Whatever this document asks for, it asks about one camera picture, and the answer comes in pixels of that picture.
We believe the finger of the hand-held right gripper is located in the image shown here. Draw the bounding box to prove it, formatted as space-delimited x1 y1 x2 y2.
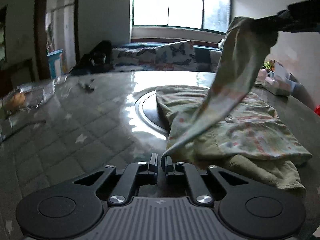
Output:
255 9 295 32

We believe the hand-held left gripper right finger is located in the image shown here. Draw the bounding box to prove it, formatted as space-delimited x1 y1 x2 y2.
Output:
164 156 248 205

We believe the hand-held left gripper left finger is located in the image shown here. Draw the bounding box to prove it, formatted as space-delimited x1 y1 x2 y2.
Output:
74 152 159 204

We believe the green patterned garment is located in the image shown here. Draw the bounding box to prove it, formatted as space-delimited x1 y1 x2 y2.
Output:
155 16 313 198

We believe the round black induction cooker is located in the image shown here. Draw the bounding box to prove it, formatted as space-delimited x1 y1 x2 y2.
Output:
135 90 170 137

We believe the pink tissue pack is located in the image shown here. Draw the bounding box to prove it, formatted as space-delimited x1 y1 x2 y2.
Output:
257 69 273 85

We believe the open tissue pack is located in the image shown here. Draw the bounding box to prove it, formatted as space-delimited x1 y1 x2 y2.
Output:
265 61 293 96

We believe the grey cushion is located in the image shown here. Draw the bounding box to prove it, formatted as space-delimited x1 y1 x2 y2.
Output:
209 49 223 73

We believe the teal sofa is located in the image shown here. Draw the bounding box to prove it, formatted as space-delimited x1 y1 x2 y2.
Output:
111 41 223 73

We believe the black pen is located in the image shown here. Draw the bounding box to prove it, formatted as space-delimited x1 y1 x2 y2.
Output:
77 79 95 92

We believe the green framed window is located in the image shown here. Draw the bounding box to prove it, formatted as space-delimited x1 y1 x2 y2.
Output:
130 0 232 34

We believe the black bag on sofa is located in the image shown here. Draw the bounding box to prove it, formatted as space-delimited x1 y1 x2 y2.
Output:
70 40 114 75

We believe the clear plastic food container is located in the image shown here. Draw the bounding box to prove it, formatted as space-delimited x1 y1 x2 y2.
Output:
0 76 68 113

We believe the blue white box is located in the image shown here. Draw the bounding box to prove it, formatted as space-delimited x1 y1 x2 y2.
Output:
47 49 64 79

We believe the orange bread roll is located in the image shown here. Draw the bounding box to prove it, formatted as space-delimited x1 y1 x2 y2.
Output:
10 92 27 105

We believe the dark wooden cabinet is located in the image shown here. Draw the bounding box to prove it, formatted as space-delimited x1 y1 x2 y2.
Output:
0 5 35 98

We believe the dark wooden door frame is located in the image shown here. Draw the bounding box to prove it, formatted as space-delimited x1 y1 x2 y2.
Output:
34 0 80 80

